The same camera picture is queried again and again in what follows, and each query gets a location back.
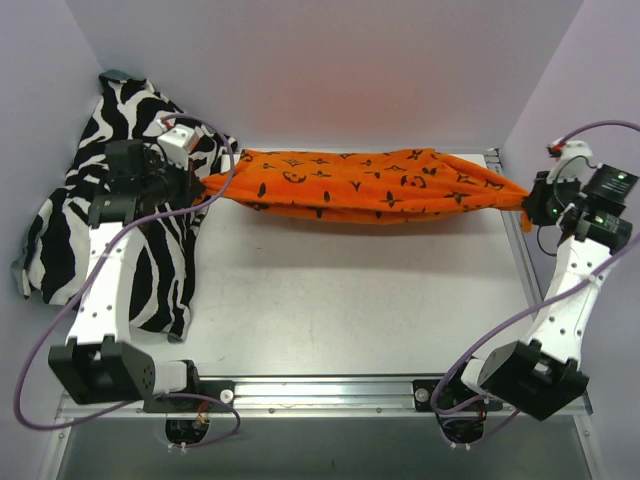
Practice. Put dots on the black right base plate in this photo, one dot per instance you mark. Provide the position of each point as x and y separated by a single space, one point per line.
451 396

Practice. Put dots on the zebra print pillow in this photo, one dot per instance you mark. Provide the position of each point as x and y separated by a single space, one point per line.
55 250

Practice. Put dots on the aluminium mounting rail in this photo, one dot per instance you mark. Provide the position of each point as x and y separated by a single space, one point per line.
391 395

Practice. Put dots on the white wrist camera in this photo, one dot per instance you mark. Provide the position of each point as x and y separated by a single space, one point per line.
177 143
571 158

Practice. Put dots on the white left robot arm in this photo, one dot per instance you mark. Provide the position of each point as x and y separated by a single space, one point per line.
98 363

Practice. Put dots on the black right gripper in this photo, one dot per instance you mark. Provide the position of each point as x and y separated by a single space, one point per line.
538 201

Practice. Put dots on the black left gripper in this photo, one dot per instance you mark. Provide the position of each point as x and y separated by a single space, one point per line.
185 180

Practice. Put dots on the orange patterned pillowcase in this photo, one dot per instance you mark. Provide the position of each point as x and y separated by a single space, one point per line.
411 185

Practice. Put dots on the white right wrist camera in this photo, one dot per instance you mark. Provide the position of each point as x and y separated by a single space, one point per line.
571 158

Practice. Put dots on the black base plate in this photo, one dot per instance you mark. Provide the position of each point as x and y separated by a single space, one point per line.
200 395
451 396

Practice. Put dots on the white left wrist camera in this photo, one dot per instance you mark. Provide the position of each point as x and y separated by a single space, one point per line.
177 143

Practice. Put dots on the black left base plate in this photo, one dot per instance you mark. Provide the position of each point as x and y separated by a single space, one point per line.
200 395

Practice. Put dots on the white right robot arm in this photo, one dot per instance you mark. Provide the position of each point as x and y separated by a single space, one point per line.
540 374

